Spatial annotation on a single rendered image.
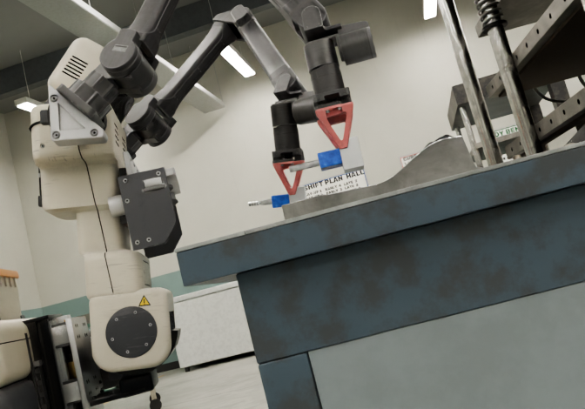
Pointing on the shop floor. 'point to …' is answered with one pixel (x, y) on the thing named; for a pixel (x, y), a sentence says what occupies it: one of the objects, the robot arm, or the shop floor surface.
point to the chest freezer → (211, 325)
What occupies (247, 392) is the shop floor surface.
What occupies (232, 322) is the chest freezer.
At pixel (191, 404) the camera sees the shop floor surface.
